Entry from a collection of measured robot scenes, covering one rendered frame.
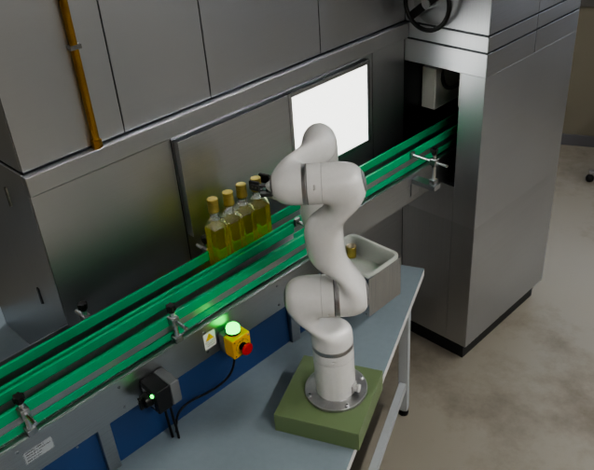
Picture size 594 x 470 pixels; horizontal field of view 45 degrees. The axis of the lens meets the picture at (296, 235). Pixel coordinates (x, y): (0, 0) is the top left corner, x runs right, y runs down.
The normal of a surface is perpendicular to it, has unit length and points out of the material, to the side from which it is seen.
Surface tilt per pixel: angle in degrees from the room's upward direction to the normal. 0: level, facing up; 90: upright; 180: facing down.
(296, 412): 2
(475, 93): 90
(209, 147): 90
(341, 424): 2
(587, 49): 90
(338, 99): 90
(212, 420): 0
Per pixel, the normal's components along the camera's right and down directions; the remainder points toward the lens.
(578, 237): -0.07, -0.84
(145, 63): 0.71, 0.33
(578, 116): -0.36, 0.52
